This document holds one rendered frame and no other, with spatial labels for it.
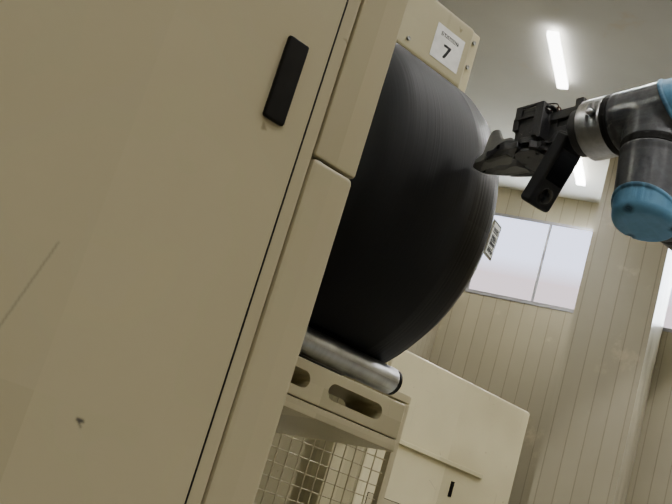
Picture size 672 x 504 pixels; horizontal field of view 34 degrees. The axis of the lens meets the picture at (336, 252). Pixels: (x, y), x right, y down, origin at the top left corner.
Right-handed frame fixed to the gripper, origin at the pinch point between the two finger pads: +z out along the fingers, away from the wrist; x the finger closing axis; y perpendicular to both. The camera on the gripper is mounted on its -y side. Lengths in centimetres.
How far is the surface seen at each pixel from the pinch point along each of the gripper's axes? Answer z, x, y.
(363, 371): 18.4, -0.8, -32.3
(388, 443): 17.2, -8.0, -42.0
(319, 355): 18.8, 8.6, -32.8
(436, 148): 1.8, 8.6, -0.1
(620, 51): 512, -728, 606
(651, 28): 456, -699, 599
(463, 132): 2.9, 2.3, 6.3
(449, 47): 42, -28, 53
